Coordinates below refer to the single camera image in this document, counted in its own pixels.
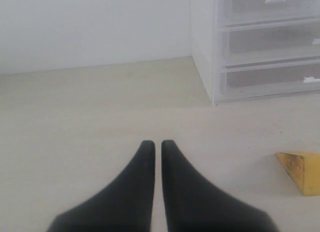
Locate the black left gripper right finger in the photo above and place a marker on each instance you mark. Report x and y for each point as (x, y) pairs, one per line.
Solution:
(193, 204)

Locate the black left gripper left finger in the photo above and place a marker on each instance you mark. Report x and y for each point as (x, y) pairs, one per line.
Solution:
(125, 205)

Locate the yellow sponge wedge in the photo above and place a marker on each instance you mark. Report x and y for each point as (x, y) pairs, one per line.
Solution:
(303, 167)

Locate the bottom wide clear drawer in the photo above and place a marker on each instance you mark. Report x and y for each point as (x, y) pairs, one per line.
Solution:
(269, 79)

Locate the wide clear drawer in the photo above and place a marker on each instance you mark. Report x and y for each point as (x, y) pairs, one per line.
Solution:
(269, 79)
(259, 44)

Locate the white plastic drawer cabinet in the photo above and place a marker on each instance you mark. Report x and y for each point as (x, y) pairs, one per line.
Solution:
(206, 31)

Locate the middle wide clear drawer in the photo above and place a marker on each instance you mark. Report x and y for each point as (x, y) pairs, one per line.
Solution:
(259, 44)

